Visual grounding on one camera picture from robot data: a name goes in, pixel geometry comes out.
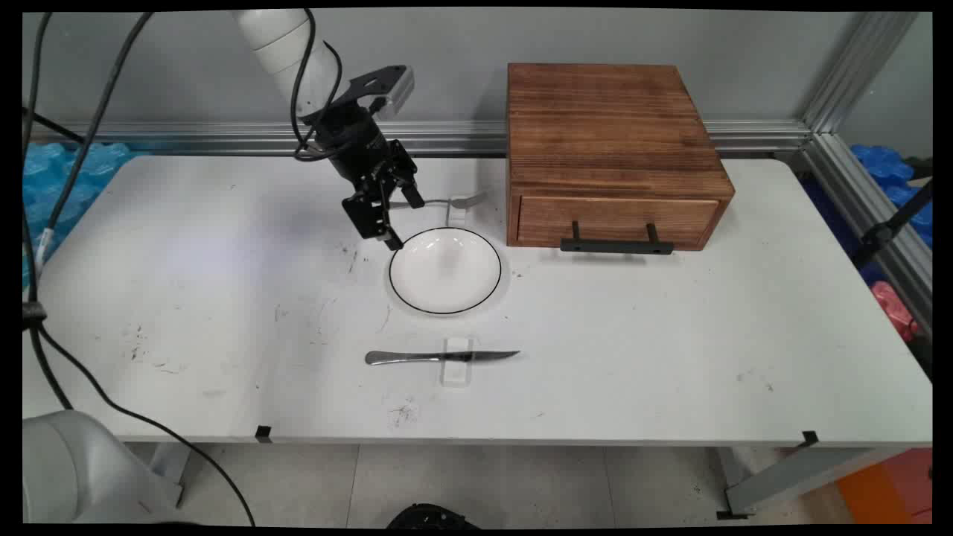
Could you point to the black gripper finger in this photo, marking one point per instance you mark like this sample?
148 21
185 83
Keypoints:
408 186
370 212

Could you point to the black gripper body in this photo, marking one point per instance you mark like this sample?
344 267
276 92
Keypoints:
361 145

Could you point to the white plastic cutlery rest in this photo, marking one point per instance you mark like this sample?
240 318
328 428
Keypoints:
457 216
456 374

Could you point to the white plate with black rim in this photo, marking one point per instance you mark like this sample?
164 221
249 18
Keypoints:
445 272

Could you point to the silver table knife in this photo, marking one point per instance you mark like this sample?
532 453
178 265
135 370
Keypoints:
417 358

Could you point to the brown wooden drawer cabinet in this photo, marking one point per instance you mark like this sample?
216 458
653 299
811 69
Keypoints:
603 126

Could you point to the black table edge clip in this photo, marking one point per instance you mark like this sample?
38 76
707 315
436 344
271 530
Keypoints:
811 438
263 434

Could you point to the blue bubble wrap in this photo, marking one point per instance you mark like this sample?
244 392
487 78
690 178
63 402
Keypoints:
67 179
882 167

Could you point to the black tripod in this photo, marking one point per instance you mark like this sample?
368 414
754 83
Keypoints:
56 128
882 233

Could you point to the black round object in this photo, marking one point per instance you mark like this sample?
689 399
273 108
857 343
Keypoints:
432 517

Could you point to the grey metal table leg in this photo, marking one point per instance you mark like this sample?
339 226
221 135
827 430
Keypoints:
804 476
170 469

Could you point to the pink plastic bag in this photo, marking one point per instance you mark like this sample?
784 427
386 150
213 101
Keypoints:
893 305

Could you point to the orange box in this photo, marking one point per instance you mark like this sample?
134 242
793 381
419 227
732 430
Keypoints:
890 487

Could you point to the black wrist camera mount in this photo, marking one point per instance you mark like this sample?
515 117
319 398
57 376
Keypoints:
380 83

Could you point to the horizontal aluminium frame rail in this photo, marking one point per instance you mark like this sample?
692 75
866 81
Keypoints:
186 138

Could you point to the upright aluminium frame post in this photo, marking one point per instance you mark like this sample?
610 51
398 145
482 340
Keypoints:
856 67

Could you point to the long aluminium side rail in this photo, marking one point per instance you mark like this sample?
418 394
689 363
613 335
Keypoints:
871 216

